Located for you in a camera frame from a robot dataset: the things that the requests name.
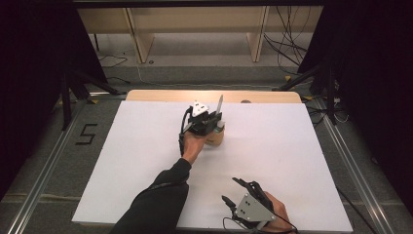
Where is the black curtain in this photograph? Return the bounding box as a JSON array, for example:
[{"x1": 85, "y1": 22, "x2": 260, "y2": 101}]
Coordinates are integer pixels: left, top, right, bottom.
[
  {"x1": 296, "y1": 0, "x2": 413, "y2": 209},
  {"x1": 0, "y1": 0, "x2": 109, "y2": 199}
]

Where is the beige wooden bench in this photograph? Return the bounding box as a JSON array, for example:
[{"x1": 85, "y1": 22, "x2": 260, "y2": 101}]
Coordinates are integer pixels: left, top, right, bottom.
[{"x1": 77, "y1": 6, "x2": 324, "y2": 64}]

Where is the tan pen holder with bear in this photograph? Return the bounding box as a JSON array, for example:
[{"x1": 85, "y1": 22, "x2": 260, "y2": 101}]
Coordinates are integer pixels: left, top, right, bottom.
[{"x1": 205, "y1": 128, "x2": 226, "y2": 147}]

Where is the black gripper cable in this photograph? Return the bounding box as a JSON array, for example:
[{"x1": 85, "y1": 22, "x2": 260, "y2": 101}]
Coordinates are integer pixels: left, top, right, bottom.
[
  {"x1": 177, "y1": 106, "x2": 194, "y2": 157},
  {"x1": 222, "y1": 208, "x2": 300, "y2": 234}
]

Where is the metal floor rail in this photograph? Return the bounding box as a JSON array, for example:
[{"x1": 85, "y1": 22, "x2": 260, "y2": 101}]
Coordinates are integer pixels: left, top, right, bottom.
[
  {"x1": 313, "y1": 97, "x2": 395, "y2": 234},
  {"x1": 6, "y1": 97, "x2": 95, "y2": 234}
]

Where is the black cable bundle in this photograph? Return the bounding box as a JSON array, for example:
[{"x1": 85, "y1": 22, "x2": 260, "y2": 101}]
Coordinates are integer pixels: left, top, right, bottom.
[{"x1": 262, "y1": 6, "x2": 310, "y2": 67}]

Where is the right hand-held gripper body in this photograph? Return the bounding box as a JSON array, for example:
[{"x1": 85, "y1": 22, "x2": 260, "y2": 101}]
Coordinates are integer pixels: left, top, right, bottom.
[{"x1": 234, "y1": 180, "x2": 278, "y2": 230}]

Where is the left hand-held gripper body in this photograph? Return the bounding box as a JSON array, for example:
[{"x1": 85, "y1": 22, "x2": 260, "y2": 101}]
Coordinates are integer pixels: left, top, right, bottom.
[{"x1": 187, "y1": 99, "x2": 214, "y2": 137}]

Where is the person's right hand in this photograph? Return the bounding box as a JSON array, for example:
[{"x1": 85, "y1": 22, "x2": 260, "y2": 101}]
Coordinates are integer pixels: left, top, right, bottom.
[{"x1": 259, "y1": 191, "x2": 295, "y2": 233}]

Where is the wooden table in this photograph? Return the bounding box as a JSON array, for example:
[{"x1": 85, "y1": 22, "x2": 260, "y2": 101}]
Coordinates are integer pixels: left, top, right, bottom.
[{"x1": 126, "y1": 90, "x2": 303, "y2": 104}]

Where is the person's left hand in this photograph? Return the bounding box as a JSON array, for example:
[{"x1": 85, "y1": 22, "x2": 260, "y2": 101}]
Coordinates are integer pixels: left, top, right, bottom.
[{"x1": 181, "y1": 131, "x2": 207, "y2": 166}]

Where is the black metal frame bar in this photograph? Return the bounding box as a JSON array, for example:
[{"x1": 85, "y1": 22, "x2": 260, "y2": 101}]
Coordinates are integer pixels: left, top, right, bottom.
[{"x1": 72, "y1": 0, "x2": 325, "y2": 8}]

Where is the black tripod stand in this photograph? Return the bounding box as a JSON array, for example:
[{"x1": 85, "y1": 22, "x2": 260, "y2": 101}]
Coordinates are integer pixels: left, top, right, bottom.
[
  {"x1": 59, "y1": 69, "x2": 128, "y2": 132},
  {"x1": 272, "y1": 61, "x2": 339, "y2": 126}
]

